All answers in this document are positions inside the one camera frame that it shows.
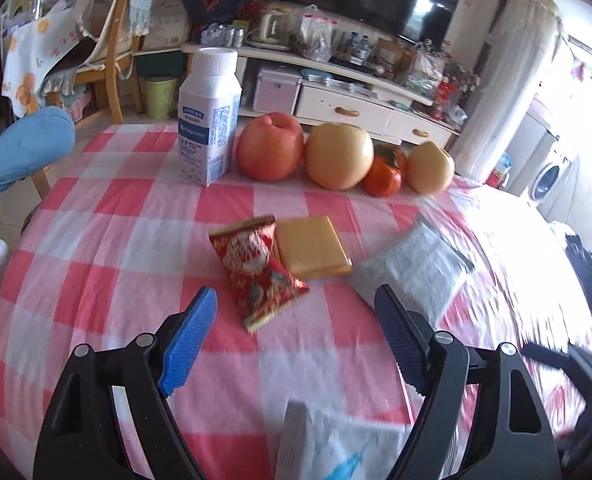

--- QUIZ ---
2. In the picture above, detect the red patterned candy packet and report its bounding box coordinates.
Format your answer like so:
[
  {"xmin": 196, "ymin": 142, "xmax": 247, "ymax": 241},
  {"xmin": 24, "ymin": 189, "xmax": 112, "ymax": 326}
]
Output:
[{"xmin": 208, "ymin": 214, "xmax": 311, "ymax": 335}]

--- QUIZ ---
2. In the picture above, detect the red apple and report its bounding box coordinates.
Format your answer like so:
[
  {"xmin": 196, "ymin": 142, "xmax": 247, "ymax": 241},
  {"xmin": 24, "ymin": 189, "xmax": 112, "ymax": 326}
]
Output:
[{"xmin": 236, "ymin": 112, "xmax": 305, "ymax": 183}]

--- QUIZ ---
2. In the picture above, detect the large yellow pear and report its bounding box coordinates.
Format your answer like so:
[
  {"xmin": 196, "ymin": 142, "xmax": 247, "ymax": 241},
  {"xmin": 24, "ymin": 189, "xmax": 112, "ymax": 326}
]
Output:
[{"xmin": 304, "ymin": 122, "xmax": 375, "ymax": 191}]

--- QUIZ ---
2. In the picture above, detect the white television cabinet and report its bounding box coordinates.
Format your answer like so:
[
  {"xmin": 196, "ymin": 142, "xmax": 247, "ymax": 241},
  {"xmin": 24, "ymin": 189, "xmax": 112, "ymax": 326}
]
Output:
[{"xmin": 182, "ymin": 41, "xmax": 462, "ymax": 150}]

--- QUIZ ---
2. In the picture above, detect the electric kettle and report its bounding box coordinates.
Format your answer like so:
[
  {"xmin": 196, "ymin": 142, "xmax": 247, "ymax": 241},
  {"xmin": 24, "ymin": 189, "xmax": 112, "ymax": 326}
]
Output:
[{"xmin": 257, "ymin": 8, "xmax": 290, "ymax": 47}]

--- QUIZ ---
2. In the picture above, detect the white sack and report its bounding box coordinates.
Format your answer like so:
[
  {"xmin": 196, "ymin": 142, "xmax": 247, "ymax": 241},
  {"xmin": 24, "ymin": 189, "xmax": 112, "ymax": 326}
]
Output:
[{"xmin": 142, "ymin": 0, "xmax": 193, "ymax": 52}]

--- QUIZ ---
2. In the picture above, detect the lace covered air conditioner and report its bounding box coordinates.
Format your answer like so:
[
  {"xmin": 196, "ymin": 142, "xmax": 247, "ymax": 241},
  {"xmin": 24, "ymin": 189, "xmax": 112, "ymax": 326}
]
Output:
[{"xmin": 447, "ymin": 0, "xmax": 562, "ymax": 189}]

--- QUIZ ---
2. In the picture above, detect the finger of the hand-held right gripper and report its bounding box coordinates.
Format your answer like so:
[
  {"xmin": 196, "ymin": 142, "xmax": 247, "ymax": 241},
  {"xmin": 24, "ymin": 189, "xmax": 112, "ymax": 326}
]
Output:
[{"xmin": 522, "ymin": 341, "xmax": 592, "ymax": 401}]

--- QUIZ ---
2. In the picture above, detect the white plastic drink bottle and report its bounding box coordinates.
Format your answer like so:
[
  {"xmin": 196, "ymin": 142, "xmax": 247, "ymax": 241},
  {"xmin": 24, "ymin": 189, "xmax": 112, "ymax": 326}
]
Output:
[{"xmin": 177, "ymin": 47, "xmax": 243, "ymax": 189}]

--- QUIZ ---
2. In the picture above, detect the clear plastic bag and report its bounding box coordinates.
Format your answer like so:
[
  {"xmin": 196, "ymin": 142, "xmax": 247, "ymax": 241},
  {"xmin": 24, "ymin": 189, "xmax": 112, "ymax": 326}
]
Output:
[
  {"xmin": 405, "ymin": 41, "xmax": 447, "ymax": 99},
  {"xmin": 295, "ymin": 4, "xmax": 337, "ymax": 64}
]

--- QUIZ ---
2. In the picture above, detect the orange print white cloth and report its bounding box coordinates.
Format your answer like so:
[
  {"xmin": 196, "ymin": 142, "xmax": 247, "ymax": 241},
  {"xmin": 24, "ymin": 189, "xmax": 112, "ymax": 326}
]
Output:
[{"xmin": 0, "ymin": 9, "xmax": 86, "ymax": 117}]

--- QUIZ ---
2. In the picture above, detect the yellow wafer packet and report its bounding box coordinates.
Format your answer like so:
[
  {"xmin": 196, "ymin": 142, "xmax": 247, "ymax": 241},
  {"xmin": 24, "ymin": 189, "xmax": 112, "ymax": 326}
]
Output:
[{"xmin": 274, "ymin": 215, "xmax": 354, "ymax": 282}]

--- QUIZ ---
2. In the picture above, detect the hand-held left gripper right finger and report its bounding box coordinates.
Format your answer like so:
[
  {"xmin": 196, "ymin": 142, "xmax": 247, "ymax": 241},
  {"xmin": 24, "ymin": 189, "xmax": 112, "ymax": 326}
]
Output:
[{"xmin": 374, "ymin": 284, "xmax": 562, "ymax": 480}]

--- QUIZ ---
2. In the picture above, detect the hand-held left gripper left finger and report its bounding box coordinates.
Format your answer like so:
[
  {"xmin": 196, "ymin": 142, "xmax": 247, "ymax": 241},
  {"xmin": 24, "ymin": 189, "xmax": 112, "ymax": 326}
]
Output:
[{"xmin": 32, "ymin": 286, "xmax": 217, "ymax": 480}]

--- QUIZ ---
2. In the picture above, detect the dark cloth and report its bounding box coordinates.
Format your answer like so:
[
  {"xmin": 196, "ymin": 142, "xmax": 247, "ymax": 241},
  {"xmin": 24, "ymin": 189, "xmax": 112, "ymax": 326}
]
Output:
[{"xmin": 563, "ymin": 232, "xmax": 592, "ymax": 313}]

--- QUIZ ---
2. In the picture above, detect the white blue snack packet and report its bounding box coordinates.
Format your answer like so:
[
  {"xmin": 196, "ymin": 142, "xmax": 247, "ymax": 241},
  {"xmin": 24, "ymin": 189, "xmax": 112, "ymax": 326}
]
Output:
[{"xmin": 274, "ymin": 399, "xmax": 415, "ymax": 480}]

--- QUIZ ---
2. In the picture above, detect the wooden chair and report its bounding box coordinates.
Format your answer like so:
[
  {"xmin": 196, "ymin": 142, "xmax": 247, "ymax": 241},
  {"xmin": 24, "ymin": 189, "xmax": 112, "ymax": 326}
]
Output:
[{"xmin": 72, "ymin": 0, "xmax": 145, "ymax": 124}]

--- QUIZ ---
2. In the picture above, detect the white washing machine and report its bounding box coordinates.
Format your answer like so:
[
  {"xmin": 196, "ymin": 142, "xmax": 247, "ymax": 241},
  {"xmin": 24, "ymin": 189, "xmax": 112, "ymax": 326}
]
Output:
[{"xmin": 527, "ymin": 156, "xmax": 577, "ymax": 212}]

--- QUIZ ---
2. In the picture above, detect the silver foil packet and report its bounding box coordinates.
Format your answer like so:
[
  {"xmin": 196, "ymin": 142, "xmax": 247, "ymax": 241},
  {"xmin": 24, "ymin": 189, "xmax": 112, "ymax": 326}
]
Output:
[{"xmin": 351, "ymin": 216, "xmax": 476, "ymax": 322}]

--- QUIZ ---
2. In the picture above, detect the pink checkered tablecloth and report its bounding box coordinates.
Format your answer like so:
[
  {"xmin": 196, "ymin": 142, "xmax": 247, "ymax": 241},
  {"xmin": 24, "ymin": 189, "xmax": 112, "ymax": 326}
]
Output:
[{"xmin": 0, "ymin": 122, "xmax": 592, "ymax": 480}]

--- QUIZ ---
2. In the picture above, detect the red drink bottle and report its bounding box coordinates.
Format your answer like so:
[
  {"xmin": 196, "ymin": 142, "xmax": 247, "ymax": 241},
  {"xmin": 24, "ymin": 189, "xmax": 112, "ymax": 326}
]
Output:
[{"xmin": 432, "ymin": 80, "xmax": 452, "ymax": 119}]

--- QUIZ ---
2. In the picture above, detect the blue cushioned stool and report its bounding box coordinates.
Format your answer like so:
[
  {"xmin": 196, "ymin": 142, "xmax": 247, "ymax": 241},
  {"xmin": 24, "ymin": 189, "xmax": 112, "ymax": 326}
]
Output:
[{"xmin": 0, "ymin": 106, "xmax": 76, "ymax": 194}]

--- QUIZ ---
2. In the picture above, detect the silver metal case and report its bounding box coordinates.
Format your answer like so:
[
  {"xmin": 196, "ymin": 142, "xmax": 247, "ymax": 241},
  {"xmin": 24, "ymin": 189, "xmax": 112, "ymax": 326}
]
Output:
[{"xmin": 252, "ymin": 64, "xmax": 303, "ymax": 116}]

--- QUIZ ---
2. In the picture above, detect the orange tangerine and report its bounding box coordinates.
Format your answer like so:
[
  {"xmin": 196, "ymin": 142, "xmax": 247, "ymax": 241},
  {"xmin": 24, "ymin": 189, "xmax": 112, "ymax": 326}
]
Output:
[{"xmin": 363, "ymin": 142, "xmax": 408, "ymax": 198}]

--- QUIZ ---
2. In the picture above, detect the green waste bin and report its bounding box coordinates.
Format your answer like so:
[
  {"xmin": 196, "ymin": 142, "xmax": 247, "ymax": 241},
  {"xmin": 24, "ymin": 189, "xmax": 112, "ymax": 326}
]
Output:
[{"xmin": 140, "ymin": 75, "xmax": 179, "ymax": 121}]

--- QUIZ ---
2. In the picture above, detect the small yellow pear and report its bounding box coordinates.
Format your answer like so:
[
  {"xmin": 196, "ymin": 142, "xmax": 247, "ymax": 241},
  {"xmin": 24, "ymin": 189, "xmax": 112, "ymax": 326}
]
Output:
[{"xmin": 406, "ymin": 141, "xmax": 456, "ymax": 196}]

